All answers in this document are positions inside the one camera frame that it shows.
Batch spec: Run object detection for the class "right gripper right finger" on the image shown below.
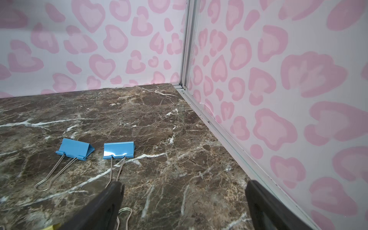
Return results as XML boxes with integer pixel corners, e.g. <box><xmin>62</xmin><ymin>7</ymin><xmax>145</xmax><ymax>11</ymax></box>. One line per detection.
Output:
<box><xmin>245</xmin><ymin>180</ymin><xmax>311</xmax><ymax>230</ymax></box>

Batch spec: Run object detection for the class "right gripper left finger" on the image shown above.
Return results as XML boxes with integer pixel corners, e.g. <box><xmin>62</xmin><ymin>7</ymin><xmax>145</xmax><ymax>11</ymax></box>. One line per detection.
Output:
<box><xmin>60</xmin><ymin>182</ymin><xmax>125</xmax><ymax>230</ymax></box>

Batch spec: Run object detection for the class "blue binder clip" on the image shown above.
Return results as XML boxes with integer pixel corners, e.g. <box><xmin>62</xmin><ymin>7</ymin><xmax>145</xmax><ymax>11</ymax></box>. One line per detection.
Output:
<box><xmin>103</xmin><ymin>141</ymin><xmax>135</xmax><ymax>188</ymax></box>
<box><xmin>34</xmin><ymin>138</ymin><xmax>95</xmax><ymax>192</ymax></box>

